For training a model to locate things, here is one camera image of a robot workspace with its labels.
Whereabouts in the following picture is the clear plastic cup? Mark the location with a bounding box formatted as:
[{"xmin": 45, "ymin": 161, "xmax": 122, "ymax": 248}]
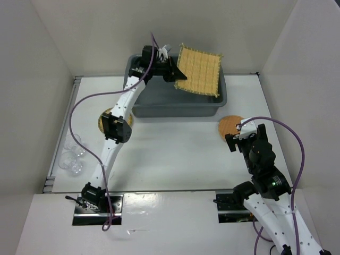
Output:
[
  {"xmin": 58, "ymin": 151, "xmax": 83, "ymax": 175},
  {"xmin": 64, "ymin": 134, "xmax": 85, "ymax": 157}
]

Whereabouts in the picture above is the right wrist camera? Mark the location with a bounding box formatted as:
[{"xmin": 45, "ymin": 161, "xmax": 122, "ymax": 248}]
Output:
[{"xmin": 236, "ymin": 118, "xmax": 257, "ymax": 140}]

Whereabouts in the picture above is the round orange bamboo tray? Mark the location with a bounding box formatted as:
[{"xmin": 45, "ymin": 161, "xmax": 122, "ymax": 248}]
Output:
[{"xmin": 218, "ymin": 115, "xmax": 243, "ymax": 143}]

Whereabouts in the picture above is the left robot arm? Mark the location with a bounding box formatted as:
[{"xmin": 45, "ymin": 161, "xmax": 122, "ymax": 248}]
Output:
[{"xmin": 81, "ymin": 45, "xmax": 187, "ymax": 213}]

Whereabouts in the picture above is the grey plastic bin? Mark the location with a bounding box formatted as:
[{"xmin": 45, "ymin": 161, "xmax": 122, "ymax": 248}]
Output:
[{"xmin": 132, "ymin": 69, "xmax": 227, "ymax": 118}]

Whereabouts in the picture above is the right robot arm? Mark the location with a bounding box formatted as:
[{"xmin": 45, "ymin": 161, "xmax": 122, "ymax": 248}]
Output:
[{"xmin": 225, "ymin": 119, "xmax": 330, "ymax": 254}]

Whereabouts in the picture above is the purple cable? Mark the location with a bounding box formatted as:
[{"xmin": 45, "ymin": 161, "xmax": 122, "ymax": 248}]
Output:
[
  {"xmin": 237, "ymin": 116, "xmax": 305, "ymax": 255},
  {"xmin": 69, "ymin": 32, "xmax": 165, "ymax": 232}
]

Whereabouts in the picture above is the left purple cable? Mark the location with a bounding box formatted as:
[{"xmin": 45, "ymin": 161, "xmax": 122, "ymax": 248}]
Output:
[{"xmin": 69, "ymin": 32, "xmax": 165, "ymax": 232}]

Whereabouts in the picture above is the square woven bamboo tray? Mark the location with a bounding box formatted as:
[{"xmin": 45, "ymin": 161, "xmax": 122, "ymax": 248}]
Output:
[{"xmin": 174, "ymin": 44, "xmax": 223, "ymax": 98}]

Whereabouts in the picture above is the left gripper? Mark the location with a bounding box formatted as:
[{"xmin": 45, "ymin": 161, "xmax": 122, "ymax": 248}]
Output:
[{"xmin": 151, "ymin": 56, "xmax": 188, "ymax": 83}]

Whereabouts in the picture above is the round green-rimmed bamboo tray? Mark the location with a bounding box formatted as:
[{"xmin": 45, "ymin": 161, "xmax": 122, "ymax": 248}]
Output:
[{"xmin": 97, "ymin": 108, "xmax": 133, "ymax": 133}]

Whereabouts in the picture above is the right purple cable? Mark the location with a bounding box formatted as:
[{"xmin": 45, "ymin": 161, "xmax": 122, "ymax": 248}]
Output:
[{"xmin": 237, "ymin": 116, "xmax": 305, "ymax": 255}]

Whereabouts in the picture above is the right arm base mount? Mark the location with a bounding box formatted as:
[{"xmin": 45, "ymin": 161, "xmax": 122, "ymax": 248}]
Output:
[{"xmin": 212, "ymin": 190, "xmax": 254, "ymax": 224}]

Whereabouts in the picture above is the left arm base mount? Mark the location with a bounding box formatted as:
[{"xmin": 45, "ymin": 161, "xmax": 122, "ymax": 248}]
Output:
[{"xmin": 65, "ymin": 193, "xmax": 124, "ymax": 226}]

